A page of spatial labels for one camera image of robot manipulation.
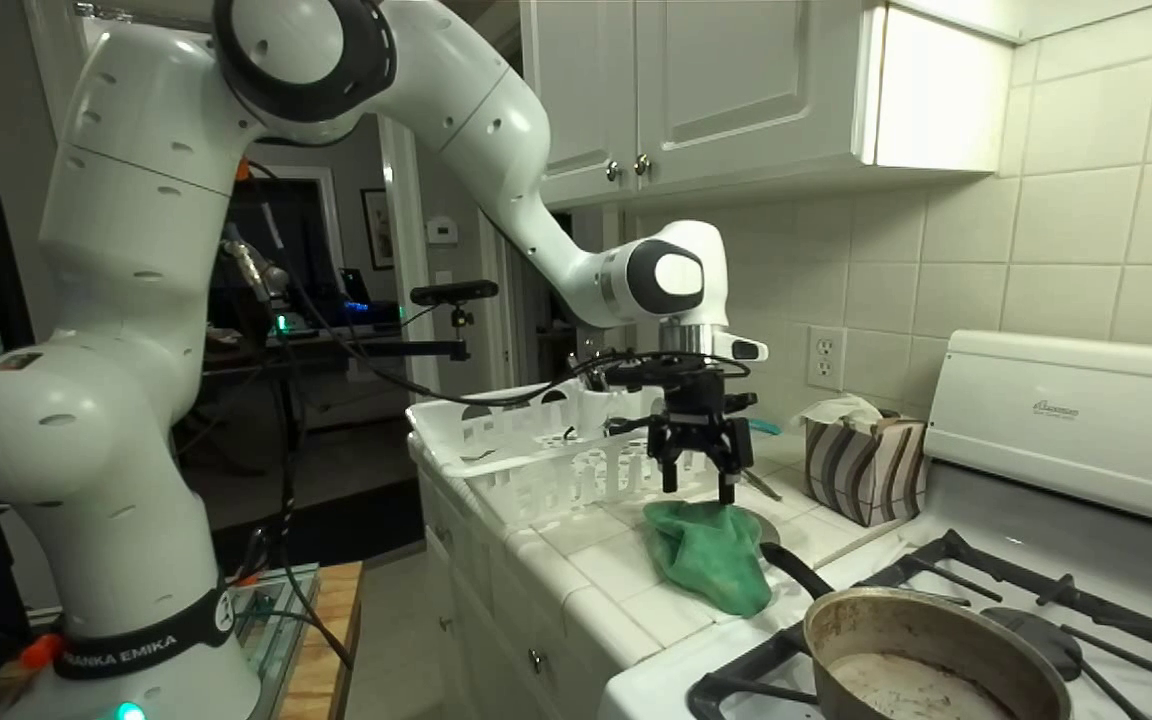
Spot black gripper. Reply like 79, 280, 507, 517
643, 356, 759, 506

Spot green cloth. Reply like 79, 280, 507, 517
637, 491, 782, 621

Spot metal table knife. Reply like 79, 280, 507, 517
743, 468, 788, 506

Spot white utensil cup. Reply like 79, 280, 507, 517
571, 374, 661, 431

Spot striped folded kitchen towels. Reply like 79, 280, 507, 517
800, 410, 930, 532

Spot white plastic dish rack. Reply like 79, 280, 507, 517
405, 371, 719, 537

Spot white base cabinet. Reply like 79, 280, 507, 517
412, 464, 632, 720

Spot dark background desk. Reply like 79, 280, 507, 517
202, 328, 472, 378

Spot white gas stove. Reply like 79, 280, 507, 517
600, 328, 1152, 720

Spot white upper kitchen cabinet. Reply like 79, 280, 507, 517
515, 0, 1016, 217

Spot wooden board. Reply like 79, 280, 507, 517
274, 557, 368, 720

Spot orange clip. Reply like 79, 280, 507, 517
12, 633, 69, 674

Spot black handled utensil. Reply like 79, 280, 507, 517
600, 410, 661, 438

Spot white wall outlet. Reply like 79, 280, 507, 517
804, 320, 852, 392

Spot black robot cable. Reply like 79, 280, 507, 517
232, 156, 688, 410

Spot metal saucepan with black handle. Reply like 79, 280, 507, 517
757, 537, 1077, 720

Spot black camera on tripod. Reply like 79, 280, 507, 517
408, 277, 505, 333

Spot framed wall picture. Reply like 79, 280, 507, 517
355, 184, 395, 277

